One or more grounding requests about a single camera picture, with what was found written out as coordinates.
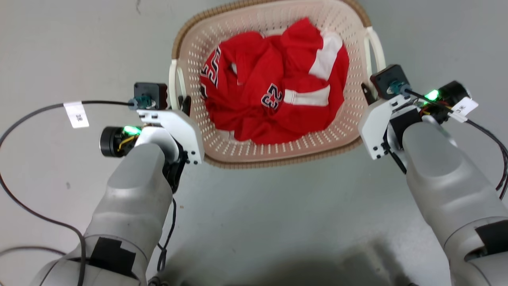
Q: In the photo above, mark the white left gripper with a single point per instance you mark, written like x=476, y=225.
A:
x=182, y=127

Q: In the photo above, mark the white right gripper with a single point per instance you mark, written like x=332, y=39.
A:
x=375, y=127

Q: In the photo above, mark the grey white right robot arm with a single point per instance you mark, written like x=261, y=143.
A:
x=448, y=178

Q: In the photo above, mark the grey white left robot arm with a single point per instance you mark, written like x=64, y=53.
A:
x=131, y=206

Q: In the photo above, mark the beige plastic laundry basket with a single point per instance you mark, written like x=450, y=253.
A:
x=278, y=149

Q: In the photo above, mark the red basketball jersey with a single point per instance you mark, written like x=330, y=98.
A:
x=278, y=99

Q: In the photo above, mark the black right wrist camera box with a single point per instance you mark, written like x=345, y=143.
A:
x=391, y=81

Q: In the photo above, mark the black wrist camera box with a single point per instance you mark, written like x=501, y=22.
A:
x=151, y=95
x=391, y=81

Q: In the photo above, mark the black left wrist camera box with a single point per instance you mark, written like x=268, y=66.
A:
x=151, y=95

